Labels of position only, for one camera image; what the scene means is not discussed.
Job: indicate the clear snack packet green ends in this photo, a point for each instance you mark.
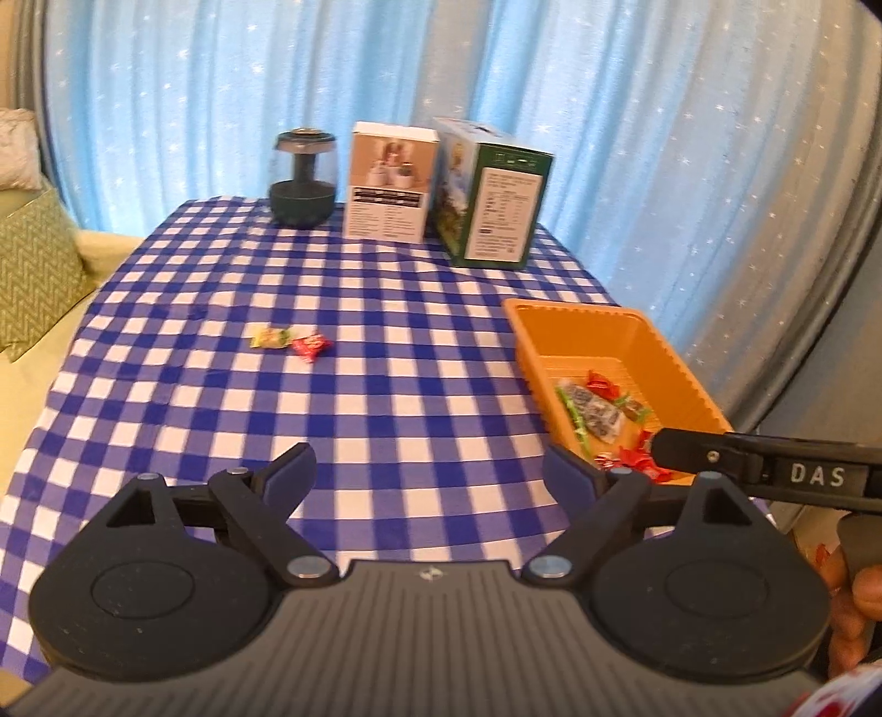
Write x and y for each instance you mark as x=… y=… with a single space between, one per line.
x=575 y=403

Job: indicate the dark glass jar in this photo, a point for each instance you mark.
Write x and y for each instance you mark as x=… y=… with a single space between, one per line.
x=303 y=200

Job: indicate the grey curtain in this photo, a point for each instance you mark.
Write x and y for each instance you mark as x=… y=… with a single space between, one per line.
x=827 y=310

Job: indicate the white cushion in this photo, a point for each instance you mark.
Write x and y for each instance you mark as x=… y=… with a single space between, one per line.
x=17 y=148

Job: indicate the green carton box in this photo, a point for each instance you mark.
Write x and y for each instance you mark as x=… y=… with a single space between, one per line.
x=506 y=214

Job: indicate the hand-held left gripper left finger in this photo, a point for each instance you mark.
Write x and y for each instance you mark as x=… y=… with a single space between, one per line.
x=289 y=476

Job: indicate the clear snack packet red ends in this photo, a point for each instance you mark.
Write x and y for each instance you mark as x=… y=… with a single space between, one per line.
x=603 y=417

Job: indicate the blue white checkered tablecloth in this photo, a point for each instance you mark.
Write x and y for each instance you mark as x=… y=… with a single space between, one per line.
x=413 y=345

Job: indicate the person's right forearm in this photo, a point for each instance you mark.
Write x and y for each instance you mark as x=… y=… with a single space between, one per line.
x=847 y=696

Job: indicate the white carton box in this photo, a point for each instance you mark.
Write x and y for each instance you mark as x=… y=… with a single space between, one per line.
x=389 y=200

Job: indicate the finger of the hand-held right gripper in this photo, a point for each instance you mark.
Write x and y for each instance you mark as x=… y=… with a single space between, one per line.
x=696 y=451

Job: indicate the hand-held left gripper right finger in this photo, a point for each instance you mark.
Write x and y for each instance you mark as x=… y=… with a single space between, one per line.
x=572 y=476

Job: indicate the person's right hand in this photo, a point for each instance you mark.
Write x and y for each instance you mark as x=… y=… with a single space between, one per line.
x=861 y=613

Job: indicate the orange plastic tray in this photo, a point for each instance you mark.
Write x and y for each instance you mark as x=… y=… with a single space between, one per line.
x=599 y=331

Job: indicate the green zigzag cushion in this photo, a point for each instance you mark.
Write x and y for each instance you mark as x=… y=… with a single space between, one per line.
x=34 y=276

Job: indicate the blue star curtain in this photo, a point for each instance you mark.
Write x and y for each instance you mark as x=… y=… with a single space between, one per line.
x=620 y=103

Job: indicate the green red candy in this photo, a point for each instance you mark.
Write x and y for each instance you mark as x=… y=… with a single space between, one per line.
x=634 y=407

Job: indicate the pale yellow sofa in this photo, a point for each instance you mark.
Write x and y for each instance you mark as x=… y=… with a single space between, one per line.
x=27 y=400

